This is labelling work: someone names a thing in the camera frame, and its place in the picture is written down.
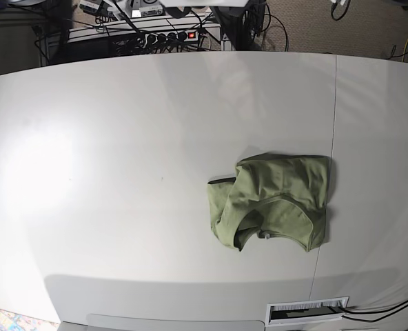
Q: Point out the green T-shirt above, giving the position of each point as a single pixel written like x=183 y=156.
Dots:
x=272 y=196

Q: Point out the white power strip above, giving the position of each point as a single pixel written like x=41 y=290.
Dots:
x=165 y=41

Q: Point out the table cable grommet slot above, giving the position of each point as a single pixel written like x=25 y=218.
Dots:
x=305 y=312

